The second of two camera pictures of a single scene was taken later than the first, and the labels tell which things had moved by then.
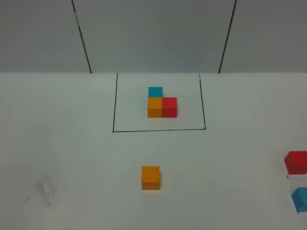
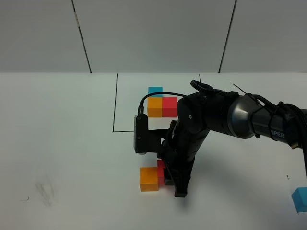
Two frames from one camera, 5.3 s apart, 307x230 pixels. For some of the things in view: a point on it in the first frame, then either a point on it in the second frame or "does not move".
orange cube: (150, 178) does not move
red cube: (296, 162) to (160, 167)
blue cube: (299, 197) does not move
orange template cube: (155, 107) does not move
